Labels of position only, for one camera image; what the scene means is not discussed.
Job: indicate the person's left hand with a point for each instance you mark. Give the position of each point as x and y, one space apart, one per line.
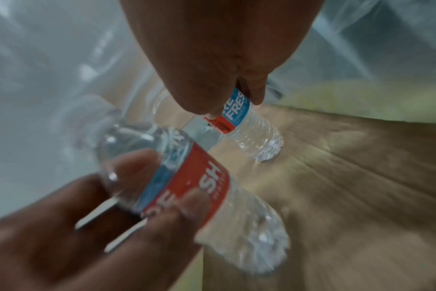
60 241

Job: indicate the person's right hand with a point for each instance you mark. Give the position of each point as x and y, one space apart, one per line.
210 48

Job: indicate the small water bottle red-blue label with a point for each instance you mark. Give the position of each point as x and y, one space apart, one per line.
255 136

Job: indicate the large water bottle red-blue label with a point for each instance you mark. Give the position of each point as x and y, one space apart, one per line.
200 182

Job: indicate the clear plastic water bottle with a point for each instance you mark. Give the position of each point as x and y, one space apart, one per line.
203 133

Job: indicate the clear plastic wrap film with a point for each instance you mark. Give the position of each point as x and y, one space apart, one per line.
42 71

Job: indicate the brown cardboard box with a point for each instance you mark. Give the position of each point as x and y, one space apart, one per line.
347 184

